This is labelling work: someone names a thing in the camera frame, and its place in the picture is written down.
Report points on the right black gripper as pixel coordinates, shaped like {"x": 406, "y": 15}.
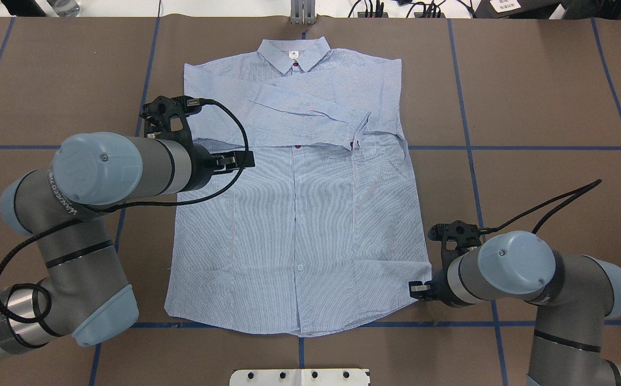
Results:
{"x": 439, "y": 284}

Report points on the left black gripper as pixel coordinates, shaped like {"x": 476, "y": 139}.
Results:
{"x": 201, "y": 170}

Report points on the light blue striped shirt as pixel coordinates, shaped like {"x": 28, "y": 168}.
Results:
{"x": 325, "y": 233}

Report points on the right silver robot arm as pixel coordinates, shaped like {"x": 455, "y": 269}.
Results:
{"x": 573, "y": 296}

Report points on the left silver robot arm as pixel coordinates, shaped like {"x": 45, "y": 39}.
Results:
{"x": 66, "y": 278}

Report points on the clear black-capped bottle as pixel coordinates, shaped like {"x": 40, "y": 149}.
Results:
{"x": 65, "y": 8}

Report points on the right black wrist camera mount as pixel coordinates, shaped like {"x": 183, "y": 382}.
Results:
{"x": 456, "y": 239}

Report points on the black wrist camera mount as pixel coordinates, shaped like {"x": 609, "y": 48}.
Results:
{"x": 166, "y": 118}
{"x": 456, "y": 239}

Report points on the aluminium frame post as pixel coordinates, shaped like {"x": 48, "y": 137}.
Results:
{"x": 303, "y": 12}

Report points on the white camera stand pillar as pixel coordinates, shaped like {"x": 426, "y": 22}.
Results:
{"x": 319, "y": 376}

